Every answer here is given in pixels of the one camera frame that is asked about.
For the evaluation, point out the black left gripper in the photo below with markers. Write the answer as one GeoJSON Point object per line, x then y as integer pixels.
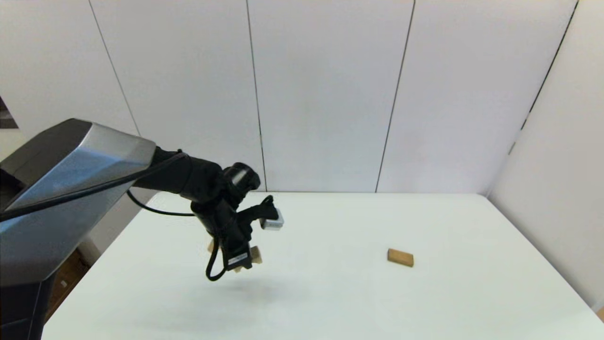
{"type": "Point", "coordinates": [231, 231]}

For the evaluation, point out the triangular wooden building block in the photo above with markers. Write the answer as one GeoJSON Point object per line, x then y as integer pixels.
{"type": "Point", "coordinates": [210, 246]}

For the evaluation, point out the brown cardboard box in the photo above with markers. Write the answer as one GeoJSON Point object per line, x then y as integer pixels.
{"type": "Point", "coordinates": [66, 288]}

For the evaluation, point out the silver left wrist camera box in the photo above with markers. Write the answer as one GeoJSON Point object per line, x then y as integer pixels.
{"type": "Point", "coordinates": [272, 222]}

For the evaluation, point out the arched wooden building block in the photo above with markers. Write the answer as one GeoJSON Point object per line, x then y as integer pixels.
{"type": "Point", "coordinates": [256, 255]}

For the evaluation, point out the tan brown object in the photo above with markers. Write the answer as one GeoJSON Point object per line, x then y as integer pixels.
{"type": "Point", "coordinates": [600, 315]}

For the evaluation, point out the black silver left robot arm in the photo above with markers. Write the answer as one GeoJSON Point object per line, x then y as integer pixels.
{"type": "Point", "coordinates": [71, 179]}

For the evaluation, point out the rectangular wooden building block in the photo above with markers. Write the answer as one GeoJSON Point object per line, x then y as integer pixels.
{"type": "Point", "coordinates": [400, 258]}

